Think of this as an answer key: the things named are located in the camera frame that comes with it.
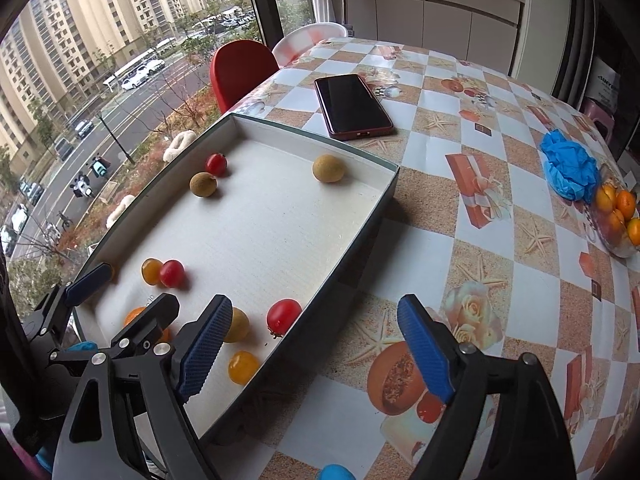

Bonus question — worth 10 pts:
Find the yellow cherry tomato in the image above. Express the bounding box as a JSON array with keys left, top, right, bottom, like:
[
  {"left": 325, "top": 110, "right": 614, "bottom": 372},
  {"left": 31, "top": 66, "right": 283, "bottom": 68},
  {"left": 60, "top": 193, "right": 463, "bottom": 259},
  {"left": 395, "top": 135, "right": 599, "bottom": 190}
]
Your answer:
[
  {"left": 141, "top": 258, "right": 163, "bottom": 286},
  {"left": 228, "top": 350, "right": 260, "bottom": 386}
]

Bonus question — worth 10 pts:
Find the orange in bowl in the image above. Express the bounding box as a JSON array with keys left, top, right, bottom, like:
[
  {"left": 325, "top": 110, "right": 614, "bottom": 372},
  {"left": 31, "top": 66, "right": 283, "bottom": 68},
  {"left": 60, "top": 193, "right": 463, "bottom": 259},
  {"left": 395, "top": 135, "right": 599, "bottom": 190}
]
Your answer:
[
  {"left": 594, "top": 184, "right": 616, "bottom": 214},
  {"left": 626, "top": 217, "right": 640, "bottom": 247},
  {"left": 602, "top": 208, "right": 626, "bottom": 245},
  {"left": 616, "top": 188, "right": 636, "bottom": 222}
]

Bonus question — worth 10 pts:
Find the glass fruit bowl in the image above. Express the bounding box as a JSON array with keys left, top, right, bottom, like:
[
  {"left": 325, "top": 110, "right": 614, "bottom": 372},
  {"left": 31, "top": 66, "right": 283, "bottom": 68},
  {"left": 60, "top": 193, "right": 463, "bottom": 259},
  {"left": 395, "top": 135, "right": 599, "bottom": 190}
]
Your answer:
[{"left": 588, "top": 164, "right": 639, "bottom": 259}]

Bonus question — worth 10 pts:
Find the red plastic chair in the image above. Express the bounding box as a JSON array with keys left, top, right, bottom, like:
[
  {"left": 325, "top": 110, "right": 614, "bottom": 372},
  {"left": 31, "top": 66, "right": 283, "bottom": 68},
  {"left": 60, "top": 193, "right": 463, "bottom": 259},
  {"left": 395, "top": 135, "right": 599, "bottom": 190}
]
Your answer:
[{"left": 209, "top": 39, "right": 279, "bottom": 114}]

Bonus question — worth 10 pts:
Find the large orange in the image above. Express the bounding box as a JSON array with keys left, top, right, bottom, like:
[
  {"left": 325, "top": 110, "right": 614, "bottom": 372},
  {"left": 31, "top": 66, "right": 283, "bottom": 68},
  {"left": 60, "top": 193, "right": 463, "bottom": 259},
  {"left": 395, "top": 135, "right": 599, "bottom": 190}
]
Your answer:
[{"left": 122, "top": 305, "right": 174, "bottom": 345}]

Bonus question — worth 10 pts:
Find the red-cased smartphone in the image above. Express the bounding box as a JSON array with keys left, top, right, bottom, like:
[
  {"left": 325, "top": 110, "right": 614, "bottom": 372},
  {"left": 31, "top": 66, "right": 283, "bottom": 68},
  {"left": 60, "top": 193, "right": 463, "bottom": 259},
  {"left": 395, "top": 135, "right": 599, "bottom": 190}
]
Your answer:
[{"left": 314, "top": 74, "right": 394, "bottom": 141}]

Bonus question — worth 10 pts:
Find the checkered fruit-print tablecloth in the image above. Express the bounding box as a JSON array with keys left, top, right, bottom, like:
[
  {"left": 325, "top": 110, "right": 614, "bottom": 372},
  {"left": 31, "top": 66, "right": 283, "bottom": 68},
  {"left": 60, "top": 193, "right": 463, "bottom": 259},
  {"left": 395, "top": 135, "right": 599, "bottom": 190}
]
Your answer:
[{"left": 212, "top": 39, "right": 639, "bottom": 479}]

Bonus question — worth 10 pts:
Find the brown kiwi fruit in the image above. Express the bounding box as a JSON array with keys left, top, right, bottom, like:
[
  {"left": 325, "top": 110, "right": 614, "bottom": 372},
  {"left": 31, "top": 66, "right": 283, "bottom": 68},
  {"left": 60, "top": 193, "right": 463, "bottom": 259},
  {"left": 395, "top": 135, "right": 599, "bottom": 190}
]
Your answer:
[
  {"left": 189, "top": 171, "right": 218, "bottom": 198},
  {"left": 312, "top": 154, "right": 346, "bottom": 183},
  {"left": 224, "top": 307, "right": 250, "bottom": 344}
]

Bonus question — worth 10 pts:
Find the blue crumpled plastic bag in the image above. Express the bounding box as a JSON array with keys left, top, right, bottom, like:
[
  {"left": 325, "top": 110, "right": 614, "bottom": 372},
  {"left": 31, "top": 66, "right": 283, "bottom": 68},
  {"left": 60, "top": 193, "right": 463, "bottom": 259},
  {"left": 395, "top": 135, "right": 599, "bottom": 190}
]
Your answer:
[{"left": 539, "top": 129, "right": 600, "bottom": 205}]

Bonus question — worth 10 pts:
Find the red cherry tomato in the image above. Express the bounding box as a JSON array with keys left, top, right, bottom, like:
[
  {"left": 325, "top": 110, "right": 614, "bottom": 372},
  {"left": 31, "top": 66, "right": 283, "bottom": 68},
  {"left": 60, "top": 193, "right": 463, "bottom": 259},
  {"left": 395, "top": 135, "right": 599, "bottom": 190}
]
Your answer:
[
  {"left": 205, "top": 153, "right": 228, "bottom": 177},
  {"left": 160, "top": 259, "right": 186, "bottom": 288},
  {"left": 266, "top": 298, "right": 302, "bottom": 337}
]

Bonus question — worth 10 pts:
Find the white shallow box tray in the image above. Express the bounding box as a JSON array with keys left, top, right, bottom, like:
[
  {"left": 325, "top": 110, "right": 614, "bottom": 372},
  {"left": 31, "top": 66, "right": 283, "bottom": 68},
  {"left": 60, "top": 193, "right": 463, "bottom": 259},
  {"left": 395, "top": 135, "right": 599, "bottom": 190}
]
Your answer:
[{"left": 69, "top": 112, "right": 402, "bottom": 441}]

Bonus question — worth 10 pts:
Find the white printed bag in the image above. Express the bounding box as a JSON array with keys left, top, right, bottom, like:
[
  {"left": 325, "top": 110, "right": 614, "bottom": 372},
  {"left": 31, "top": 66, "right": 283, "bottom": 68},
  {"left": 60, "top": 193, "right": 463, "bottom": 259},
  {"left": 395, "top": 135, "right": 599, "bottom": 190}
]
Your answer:
[{"left": 585, "top": 56, "right": 620, "bottom": 115}]

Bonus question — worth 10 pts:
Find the pink plastic stool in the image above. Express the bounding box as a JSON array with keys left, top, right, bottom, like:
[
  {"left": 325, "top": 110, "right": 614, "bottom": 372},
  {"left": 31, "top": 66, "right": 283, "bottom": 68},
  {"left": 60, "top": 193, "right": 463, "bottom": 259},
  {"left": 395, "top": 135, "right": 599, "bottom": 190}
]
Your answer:
[{"left": 582, "top": 99, "right": 615, "bottom": 144}]

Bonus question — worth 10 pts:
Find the white sideboard cabinet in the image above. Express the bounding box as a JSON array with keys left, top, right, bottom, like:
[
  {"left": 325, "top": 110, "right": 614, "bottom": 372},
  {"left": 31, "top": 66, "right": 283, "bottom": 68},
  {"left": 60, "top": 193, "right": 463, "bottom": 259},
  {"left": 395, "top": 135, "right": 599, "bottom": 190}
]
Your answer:
[{"left": 333, "top": 0, "right": 525, "bottom": 75}]

